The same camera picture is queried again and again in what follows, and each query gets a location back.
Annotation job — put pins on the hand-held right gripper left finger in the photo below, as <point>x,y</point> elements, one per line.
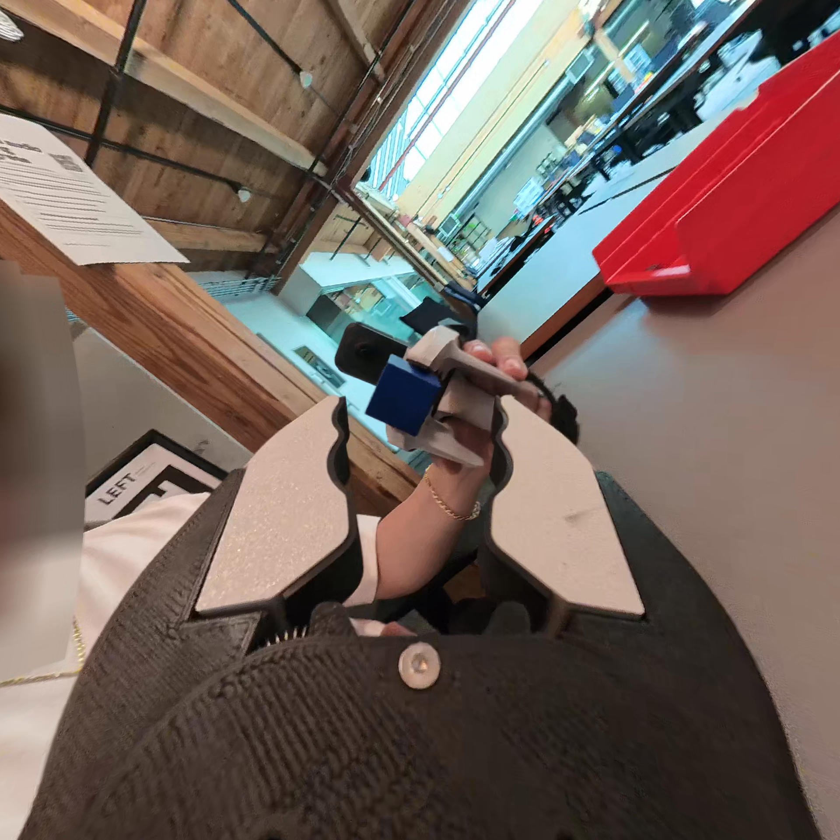
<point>275,525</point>

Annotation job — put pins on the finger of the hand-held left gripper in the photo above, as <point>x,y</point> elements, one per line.
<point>446,446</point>
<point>436,344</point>

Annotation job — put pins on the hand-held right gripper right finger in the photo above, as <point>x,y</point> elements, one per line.
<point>564,525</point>

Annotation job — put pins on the small dark blue object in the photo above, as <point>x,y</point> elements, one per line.
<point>403,394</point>

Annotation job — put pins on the red plastic bin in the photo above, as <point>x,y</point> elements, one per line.
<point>754,184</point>

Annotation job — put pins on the person's left hand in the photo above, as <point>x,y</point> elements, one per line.
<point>505,354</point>

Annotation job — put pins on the black office chair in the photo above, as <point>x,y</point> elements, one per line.
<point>433,315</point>

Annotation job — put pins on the black-framed marker poster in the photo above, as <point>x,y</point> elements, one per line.
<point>151,472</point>

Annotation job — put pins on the white wood-edged table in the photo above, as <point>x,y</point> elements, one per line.
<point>558,275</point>

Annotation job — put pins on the person's white shirt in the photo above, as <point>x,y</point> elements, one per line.
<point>118,571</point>

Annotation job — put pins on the wooden pillar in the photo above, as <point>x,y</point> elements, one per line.
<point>197,341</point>

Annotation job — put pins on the white paper sheet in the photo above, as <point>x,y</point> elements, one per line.
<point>72,197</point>

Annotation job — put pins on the small framed wall picture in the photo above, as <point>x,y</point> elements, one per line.
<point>318,364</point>

